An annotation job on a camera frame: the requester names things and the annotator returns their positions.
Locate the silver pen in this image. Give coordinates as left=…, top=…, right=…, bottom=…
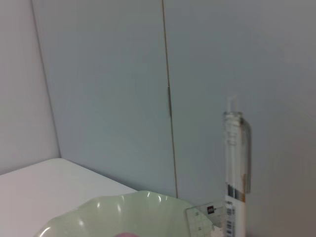
left=223, top=95, right=253, bottom=237

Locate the green glass fruit plate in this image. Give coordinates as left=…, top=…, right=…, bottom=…
left=37, top=190, right=213, bottom=237

